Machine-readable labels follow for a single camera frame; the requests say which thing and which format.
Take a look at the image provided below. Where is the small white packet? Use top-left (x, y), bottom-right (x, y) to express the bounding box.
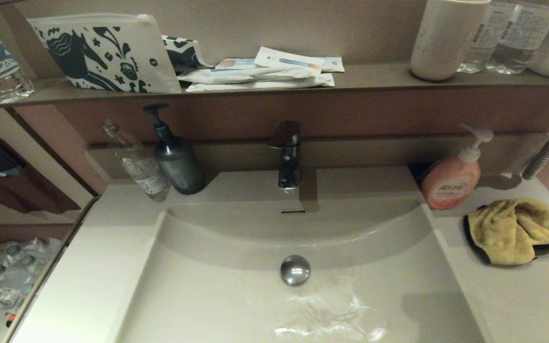
top-left (320, 57), bottom-right (345, 73)

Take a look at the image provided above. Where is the small white horse print pouch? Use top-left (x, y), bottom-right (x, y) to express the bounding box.
top-left (162, 35), bottom-right (214, 74)

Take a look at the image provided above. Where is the empty clear plastic bottle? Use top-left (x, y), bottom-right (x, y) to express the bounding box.
top-left (102, 119), bottom-right (172, 202)

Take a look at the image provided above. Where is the chrome drain stopper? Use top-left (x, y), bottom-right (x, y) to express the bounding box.
top-left (280, 254), bottom-right (312, 287)

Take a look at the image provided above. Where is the shrink-wrapped water bottle pack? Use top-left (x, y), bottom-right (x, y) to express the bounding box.
top-left (0, 237), bottom-right (63, 320)

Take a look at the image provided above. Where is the flat white packet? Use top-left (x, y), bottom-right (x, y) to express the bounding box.
top-left (186, 74), bottom-right (336, 93)

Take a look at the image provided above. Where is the yellow cloth with black backing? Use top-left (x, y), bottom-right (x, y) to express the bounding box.
top-left (463, 198), bottom-right (549, 266)

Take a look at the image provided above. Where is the large white horse print pouch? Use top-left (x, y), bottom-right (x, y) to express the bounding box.
top-left (27, 13), bottom-right (183, 94)

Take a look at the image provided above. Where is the pink soap pump bottle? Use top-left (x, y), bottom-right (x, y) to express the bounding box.
top-left (420, 124), bottom-right (494, 211)

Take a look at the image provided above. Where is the clear water bottle white label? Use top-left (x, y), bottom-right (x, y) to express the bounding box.
top-left (485, 0), bottom-right (549, 75)
top-left (457, 0), bottom-right (502, 74)

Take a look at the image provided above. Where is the brown wall shelf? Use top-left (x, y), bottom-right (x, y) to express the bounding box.
top-left (0, 62), bottom-right (549, 111)

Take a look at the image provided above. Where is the long white wrapped packet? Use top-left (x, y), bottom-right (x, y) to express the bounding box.
top-left (178, 67), bottom-right (318, 85)

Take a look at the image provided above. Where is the white packet peach print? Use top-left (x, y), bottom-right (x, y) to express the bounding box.
top-left (215, 58), bottom-right (261, 71)

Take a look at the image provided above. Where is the chrome faucet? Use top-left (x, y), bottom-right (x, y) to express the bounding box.
top-left (268, 121), bottom-right (302, 193)

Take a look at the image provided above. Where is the white sink basin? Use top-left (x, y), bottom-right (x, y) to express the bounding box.
top-left (112, 198), bottom-right (487, 343)

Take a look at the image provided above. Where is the dark grey pump bottle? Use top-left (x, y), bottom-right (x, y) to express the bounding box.
top-left (143, 103), bottom-right (207, 195)

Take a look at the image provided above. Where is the white packet blue orange stripe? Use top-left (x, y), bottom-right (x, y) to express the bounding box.
top-left (254, 47), bottom-right (325, 75)

